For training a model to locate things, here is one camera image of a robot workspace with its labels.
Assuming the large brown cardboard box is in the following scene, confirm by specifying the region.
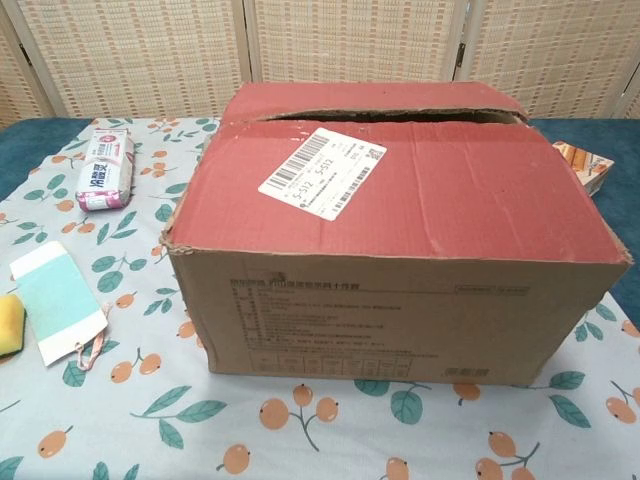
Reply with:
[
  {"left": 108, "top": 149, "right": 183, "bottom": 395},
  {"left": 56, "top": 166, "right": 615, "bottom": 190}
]
[{"left": 158, "top": 81, "right": 634, "bottom": 389}]

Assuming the white shipping label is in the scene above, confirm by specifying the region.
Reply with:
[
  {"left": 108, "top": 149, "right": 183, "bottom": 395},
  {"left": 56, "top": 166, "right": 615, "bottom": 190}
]
[{"left": 257, "top": 126, "right": 389, "bottom": 221}]

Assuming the pink white snack packet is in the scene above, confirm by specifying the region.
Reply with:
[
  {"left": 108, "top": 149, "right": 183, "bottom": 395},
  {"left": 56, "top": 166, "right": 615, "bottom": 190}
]
[{"left": 74, "top": 127, "right": 136, "bottom": 212}]

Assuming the woven bamboo folding screen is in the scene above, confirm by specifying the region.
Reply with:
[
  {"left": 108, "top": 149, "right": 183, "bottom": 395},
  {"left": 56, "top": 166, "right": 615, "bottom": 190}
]
[{"left": 0, "top": 0, "right": 640, "bottom": 121}]

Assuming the orange snack box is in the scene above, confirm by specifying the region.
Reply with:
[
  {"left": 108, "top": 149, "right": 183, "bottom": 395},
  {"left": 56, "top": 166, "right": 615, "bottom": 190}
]
[{"left": 551, "top": 140, "right": 615, "bottom": 197}]

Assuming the floral tablecloth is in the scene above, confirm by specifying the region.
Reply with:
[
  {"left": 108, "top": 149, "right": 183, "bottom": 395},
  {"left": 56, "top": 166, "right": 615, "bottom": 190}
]
[{"left": 0, "top": 117, "right": 640, "bottom": 480}]

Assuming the yellow sponge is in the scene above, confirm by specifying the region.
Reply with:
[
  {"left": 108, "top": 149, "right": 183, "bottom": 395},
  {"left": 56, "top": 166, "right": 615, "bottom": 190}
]
[{"left": 0, "top": 293, "right": 27, "bottom": 359}]

